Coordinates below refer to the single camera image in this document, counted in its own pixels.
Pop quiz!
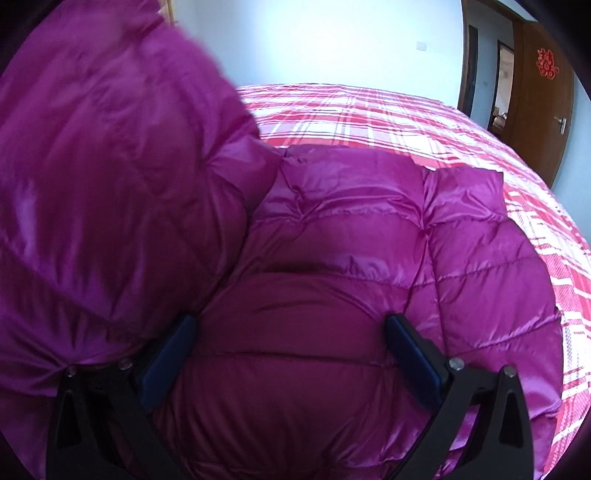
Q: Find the red paper door decoration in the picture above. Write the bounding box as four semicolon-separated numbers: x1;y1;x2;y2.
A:
536;46;557;79

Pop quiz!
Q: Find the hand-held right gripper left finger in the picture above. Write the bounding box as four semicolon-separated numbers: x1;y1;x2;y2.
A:
46;315;199;480

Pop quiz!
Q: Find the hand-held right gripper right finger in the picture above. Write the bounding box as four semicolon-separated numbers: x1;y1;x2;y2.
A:
385;314;536;480

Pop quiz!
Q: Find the brown wooden door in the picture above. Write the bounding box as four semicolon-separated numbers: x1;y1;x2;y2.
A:
503;21;576;188

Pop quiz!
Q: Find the magenta down jacket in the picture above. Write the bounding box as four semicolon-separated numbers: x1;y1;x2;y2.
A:
0;0;566;480

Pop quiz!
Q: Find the red plaid bed sheet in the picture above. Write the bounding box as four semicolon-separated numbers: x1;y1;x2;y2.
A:
235;83;591;476

